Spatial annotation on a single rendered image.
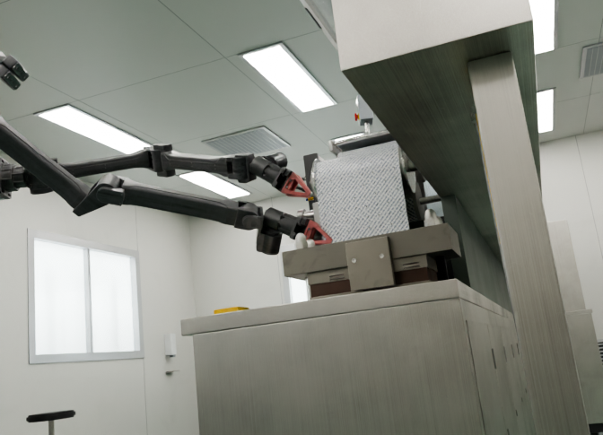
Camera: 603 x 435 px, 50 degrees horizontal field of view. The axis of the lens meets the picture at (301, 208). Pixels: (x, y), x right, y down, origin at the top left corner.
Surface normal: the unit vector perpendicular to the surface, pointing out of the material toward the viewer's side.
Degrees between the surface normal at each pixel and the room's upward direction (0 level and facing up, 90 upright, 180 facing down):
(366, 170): 90
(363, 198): 90
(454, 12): 90
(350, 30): 90
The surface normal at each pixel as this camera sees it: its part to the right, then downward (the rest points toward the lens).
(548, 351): -0.35, -0.18
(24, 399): 0.93, -0.18
